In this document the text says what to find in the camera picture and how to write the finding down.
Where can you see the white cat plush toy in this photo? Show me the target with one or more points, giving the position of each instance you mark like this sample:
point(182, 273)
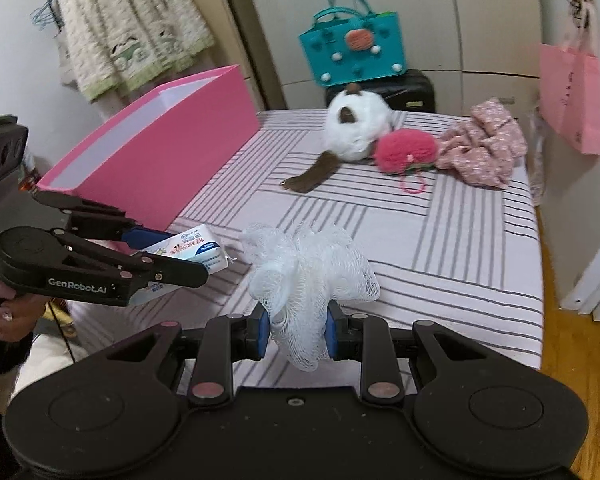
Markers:
point(360, 130)

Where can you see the black suitcase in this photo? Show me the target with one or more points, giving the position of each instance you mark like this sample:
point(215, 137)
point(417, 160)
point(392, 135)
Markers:
point(415, 90)

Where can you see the teal felt tote bag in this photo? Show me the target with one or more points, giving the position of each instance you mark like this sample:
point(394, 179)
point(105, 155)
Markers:
point(355, 50)

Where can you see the cream knitted cardigan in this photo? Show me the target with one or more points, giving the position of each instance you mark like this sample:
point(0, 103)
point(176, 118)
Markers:
point(130, 25)

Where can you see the white tissue packet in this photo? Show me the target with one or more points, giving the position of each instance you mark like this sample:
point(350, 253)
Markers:
point(195, 250)

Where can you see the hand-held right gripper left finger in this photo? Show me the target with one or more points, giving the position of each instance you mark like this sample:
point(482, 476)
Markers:
point(263, 332)

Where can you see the person's left hand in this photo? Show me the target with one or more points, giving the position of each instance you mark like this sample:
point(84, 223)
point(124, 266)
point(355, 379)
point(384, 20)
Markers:
point(15, 315)

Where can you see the pink floral cloth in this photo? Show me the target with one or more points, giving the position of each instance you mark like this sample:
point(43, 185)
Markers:
point(485, 145)

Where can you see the white mesh bath pouf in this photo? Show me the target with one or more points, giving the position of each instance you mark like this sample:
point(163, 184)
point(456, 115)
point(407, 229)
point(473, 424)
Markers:
point(310, 270)

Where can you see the pink fluffy pouch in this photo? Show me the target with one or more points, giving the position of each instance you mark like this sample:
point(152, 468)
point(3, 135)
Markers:
point(405, 150)

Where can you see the beige wardrobe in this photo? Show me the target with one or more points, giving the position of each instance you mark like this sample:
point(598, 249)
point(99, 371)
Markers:
point(455, 10)

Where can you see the pink paper bag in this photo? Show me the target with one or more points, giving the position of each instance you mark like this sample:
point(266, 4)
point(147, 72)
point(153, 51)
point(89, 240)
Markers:
point(572, 100)

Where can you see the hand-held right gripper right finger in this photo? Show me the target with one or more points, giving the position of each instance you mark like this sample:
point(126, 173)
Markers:
point(330, 332)

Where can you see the pink cardboard box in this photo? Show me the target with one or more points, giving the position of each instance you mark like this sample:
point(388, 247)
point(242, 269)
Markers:
point(170, 160)

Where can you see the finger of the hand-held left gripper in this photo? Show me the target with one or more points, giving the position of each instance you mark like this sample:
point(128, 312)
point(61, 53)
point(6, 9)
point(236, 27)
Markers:
point(147, 237)
point(180, 272)

